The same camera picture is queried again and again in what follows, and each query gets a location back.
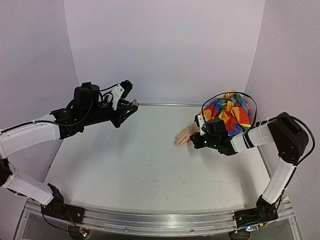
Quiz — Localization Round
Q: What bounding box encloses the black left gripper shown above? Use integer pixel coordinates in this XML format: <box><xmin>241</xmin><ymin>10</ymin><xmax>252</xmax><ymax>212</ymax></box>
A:
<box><xmin>83</xmin><ymin>100</ymin><xmax>139</xmax><ymax>128</ymax></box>

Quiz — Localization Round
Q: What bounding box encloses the glitter nail polish bottle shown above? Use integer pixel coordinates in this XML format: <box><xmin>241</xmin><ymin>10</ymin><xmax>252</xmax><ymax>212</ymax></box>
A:
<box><xmin>131</xmin><ymin>99</ymin><xmax>139</xmax><ymax>107</ymax></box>

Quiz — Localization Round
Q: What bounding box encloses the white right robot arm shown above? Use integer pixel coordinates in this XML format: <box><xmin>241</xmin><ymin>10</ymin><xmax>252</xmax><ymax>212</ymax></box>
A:
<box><xmin>190</xmin><ymin>112</ymin><xmax>315</xmax><ymax>216</ymax></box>

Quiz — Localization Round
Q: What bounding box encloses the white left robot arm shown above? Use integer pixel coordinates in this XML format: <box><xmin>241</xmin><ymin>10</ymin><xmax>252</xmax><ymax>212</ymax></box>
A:
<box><xmin>0</xmin><ymin>80</ymin><xmax>139</xmax><ymax>219</ymax></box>

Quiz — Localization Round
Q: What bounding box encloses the rainbow coloured sleeve cloth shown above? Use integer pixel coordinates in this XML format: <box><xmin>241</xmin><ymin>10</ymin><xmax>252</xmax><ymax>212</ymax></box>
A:
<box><xmin>200</xmin><ymin>90</ymin><xmax>252</xmax><ymax>137</ymax></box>

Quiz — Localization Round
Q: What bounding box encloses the mannequin hand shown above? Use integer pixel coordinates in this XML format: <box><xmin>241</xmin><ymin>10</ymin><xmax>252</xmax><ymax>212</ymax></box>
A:
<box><xmin>173</xmin><ymin>122</ymin><xmax>199</xmax><ymax>148</ymax></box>

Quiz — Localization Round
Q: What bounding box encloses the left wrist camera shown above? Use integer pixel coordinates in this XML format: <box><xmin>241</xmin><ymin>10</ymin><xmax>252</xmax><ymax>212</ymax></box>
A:
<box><xmin>108</xmin><ymin>83</ymin><xmax>124</xmax><ymax>111</ymax></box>

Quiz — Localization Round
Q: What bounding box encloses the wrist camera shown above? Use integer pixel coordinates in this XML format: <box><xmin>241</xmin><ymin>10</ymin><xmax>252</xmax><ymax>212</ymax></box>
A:
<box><xmin>108</xmin><ymin>83</ymin><xmax>124</xmax><ymax>111</ymax></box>
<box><xmin>195</xmin><ymin>114</ymin><xmax>208</xmax><ymax>136</ymax></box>

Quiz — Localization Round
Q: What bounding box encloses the black left camera cable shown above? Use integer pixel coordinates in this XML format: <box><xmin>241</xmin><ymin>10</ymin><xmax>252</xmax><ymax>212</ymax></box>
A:
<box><xmin>24</xmin><ymin>84</ymin><xmax>118</xmax><ymax>126</ymax></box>

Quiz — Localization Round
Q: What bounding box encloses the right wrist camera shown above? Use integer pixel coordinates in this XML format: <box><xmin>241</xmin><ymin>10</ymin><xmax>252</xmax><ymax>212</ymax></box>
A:
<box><xmin>195</xmin><ymin>114</ymin><xmax>208</xmax><ymax>136</ymax></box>

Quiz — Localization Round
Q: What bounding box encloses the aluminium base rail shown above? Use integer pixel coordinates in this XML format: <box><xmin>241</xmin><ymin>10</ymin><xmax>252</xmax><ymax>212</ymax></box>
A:
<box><xmin>14</xmin><ymin>197</ymin><xmax>302</xmax><ymax>240</ymax></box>

